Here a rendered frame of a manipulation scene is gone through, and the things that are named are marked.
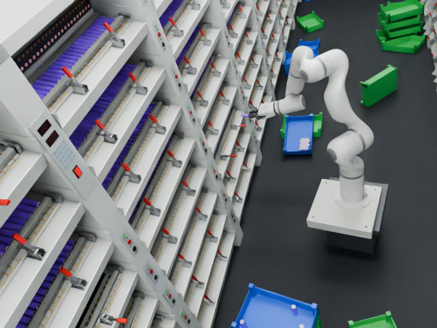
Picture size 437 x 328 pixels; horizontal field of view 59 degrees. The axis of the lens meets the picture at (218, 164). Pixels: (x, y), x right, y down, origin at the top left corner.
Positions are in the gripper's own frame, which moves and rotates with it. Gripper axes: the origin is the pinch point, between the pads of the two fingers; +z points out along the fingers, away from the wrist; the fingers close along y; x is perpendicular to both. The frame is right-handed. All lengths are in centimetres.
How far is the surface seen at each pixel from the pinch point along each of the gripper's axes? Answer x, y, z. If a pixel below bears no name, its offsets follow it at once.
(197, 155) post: -19, 51, 10
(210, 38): -49.2, -6.8, 4.2
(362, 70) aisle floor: 74, -136, -42
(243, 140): 26.1, -11.1, 21.5
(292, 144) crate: 61, -39, 3
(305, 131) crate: 59, -49, -6
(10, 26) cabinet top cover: -111, 103, -9
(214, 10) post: -58, -19, 1
